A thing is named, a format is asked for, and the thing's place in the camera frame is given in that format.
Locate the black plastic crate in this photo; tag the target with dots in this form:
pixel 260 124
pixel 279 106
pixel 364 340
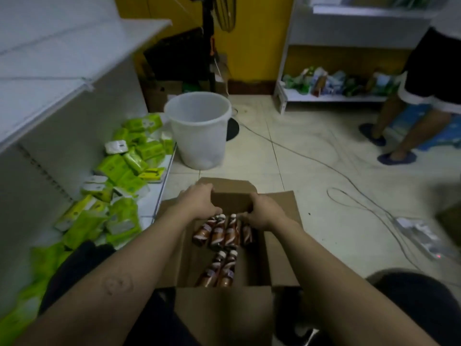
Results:
pixel 176 57

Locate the white metal shelf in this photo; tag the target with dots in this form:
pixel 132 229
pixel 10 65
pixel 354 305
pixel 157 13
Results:
pixel 54 54

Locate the pile of green tissue packets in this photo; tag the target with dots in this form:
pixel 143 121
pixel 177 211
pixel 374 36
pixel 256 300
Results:
pixel 122 169

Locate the white power strip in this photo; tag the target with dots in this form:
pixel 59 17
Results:
pixel 421 234

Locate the person's right hand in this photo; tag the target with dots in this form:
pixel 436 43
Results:
pixel 266 212

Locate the brown cardboard box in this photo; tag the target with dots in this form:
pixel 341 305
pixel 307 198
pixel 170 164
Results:
pixel 223 313

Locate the pile of blue white packets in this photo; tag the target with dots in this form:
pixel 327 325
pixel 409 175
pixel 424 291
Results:
pixel 338 82

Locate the group of Nescafe coffee bottles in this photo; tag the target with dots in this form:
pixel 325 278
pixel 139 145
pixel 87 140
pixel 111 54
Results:
pixel 219 234

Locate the person's right forearm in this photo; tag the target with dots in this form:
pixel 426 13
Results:
pixel 342 295

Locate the person's black shorts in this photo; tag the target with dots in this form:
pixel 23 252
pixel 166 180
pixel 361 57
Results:
pixel 414 302

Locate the white plastic bucket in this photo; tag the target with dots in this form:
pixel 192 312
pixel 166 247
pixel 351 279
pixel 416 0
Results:
pixel 198 133

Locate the green plastic bottle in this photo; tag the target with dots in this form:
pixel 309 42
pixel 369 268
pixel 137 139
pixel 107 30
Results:
pixel 295 82

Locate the plain cardboard carton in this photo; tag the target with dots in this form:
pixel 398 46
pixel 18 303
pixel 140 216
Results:
pixel 156 95

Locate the person's left hand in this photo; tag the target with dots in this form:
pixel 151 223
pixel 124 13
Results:
pixel 196 201

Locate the person's left forearm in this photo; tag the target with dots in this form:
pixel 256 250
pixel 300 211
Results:
pixel 119 277

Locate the blue patterned plastic stool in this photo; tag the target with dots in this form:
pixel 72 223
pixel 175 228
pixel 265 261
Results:
pixel 443 135

